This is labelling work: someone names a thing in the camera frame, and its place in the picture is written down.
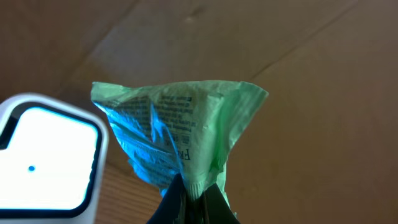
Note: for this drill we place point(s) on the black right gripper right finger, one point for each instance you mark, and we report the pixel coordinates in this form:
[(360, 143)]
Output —
[(216, 210)]

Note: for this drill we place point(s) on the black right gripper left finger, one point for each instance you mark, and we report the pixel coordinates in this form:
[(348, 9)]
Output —
[(169, 208)]

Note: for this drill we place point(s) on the teal tissue packet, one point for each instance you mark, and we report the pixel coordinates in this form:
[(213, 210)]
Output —
[(183, 128)]

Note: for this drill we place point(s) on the white barcode scanner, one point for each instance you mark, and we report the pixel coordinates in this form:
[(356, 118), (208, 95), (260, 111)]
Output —
[(52, 161)]

